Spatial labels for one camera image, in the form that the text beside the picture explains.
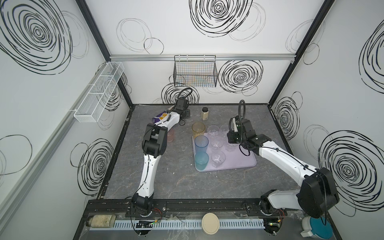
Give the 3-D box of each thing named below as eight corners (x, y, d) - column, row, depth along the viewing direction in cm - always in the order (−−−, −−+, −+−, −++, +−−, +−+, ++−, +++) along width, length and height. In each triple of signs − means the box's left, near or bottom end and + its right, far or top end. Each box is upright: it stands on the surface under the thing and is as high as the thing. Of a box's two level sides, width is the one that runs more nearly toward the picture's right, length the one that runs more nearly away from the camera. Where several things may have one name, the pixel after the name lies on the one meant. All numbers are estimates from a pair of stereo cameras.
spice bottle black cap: (203, 120, 111) (204, 112, 104) (200, 115, 114) (201, 107, 108) (208, 118, 112) (209, 111, 105) (205, 114, 115) (206, 106, 109)
